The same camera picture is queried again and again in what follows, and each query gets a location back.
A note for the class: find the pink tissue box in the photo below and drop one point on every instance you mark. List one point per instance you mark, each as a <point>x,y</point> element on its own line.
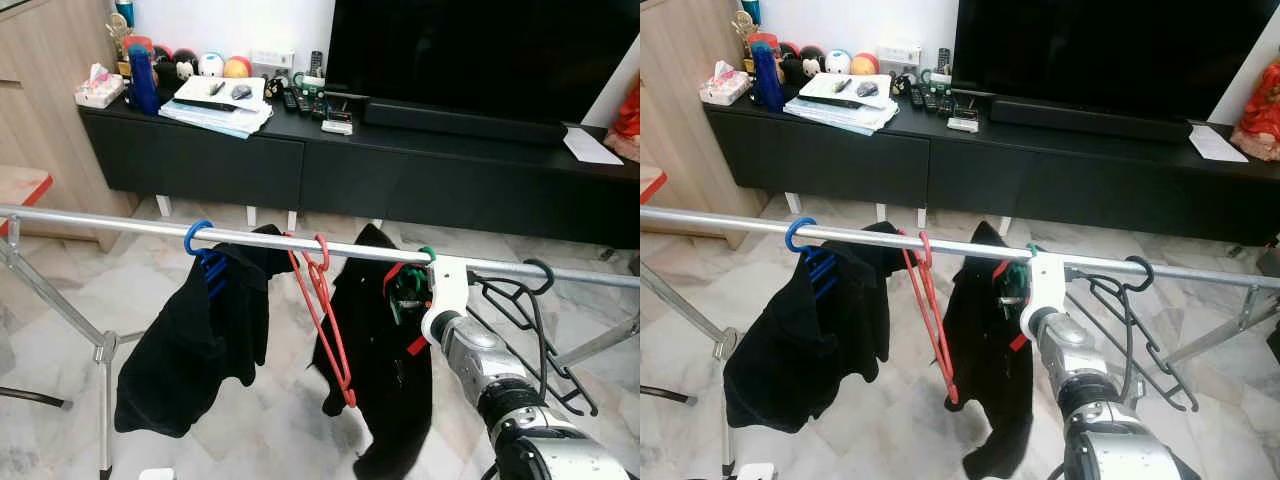
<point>722,90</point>
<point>98,92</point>

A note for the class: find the black television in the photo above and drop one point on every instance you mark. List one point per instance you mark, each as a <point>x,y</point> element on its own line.
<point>480,50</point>
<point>1100,50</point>

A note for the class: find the red-lidded jar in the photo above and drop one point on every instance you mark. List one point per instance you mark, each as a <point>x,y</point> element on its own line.
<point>762,40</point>
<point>138,45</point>

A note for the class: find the teal bottle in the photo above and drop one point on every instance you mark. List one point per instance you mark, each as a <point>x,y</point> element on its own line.
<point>125,12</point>
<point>751,10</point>

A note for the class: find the cluster of black remotes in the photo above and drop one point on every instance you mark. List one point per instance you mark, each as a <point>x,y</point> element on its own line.
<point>300,98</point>
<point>925,95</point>

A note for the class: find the light wooden cabinet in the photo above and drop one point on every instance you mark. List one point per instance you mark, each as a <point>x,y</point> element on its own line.
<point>680,100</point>
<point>45,100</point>

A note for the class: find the black round toy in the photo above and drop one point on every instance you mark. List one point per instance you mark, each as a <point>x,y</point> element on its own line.
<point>185,58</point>
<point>812,56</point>

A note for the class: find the white document stack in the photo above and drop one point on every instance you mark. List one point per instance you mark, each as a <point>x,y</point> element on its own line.
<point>205,122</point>
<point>835,120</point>

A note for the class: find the orange ball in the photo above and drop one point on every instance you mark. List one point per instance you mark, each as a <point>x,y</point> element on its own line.
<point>238,68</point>
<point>866,65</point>

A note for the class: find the black soundbar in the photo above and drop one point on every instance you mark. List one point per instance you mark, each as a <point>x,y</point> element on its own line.
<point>1090,118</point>

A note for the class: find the red Buddha figurine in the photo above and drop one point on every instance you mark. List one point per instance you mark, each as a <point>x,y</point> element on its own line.
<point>625,120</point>
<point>1262,115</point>

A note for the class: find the black garment with red trim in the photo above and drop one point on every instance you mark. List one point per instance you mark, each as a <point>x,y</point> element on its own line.
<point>375,380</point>
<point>985,380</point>

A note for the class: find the black TV console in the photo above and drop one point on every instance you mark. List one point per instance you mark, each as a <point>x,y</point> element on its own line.
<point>380,175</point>
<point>1000,170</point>

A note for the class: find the black metal furniture leg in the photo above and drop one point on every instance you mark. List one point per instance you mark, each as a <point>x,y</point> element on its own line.
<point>40,397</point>
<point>660,393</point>

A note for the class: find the gold trophy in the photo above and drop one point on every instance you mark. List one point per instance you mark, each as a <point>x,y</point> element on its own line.
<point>745,30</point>
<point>119,35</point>

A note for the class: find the red hanger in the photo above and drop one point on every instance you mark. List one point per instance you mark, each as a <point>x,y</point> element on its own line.
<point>953,390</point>
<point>348,390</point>

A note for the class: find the small white device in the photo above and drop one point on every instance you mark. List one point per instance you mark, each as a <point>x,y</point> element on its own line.
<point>963,124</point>
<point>337,126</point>

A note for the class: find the white round toy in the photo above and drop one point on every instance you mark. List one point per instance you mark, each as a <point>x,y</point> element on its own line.
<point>211,65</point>
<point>838,62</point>

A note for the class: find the plain black shirt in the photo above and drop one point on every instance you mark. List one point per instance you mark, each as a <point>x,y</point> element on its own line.
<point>190,340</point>
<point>800,350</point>

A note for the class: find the blue bottle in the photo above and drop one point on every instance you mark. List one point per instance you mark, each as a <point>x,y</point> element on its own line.
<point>768,80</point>
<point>143,82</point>

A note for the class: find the black hanger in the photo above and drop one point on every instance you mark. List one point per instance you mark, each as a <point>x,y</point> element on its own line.
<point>549,275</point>
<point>1151,272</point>

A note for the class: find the red-edged marble table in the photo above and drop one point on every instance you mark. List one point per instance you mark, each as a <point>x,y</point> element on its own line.
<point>20,185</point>
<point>650,180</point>

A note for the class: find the steel clothes rack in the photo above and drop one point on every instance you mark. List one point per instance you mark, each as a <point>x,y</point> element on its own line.
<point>720,221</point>
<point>100,223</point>

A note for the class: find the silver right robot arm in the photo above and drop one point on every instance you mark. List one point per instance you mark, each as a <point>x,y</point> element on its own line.
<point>480,350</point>
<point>1065,345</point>

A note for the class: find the blue hanger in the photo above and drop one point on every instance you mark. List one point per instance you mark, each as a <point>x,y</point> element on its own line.
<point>212,272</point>
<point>822,272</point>

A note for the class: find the white paper sheet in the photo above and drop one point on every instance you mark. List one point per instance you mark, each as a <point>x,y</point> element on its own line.
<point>592,145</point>
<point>1215,143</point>

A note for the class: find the green hanger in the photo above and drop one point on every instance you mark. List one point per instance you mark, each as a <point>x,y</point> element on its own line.
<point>428,254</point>
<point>1031,247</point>

